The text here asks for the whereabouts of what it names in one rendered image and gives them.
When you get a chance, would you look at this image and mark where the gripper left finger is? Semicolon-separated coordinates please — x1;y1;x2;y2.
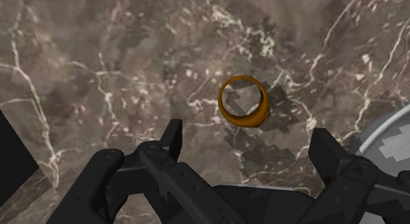
46;118;248;224

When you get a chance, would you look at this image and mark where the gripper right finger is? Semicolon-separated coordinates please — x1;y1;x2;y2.
296;127;410;224

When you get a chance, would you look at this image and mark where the grey round bowl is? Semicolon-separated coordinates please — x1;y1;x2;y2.
347;102;410;224

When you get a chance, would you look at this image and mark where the gold ring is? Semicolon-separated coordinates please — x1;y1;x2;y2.
217;75;271;128

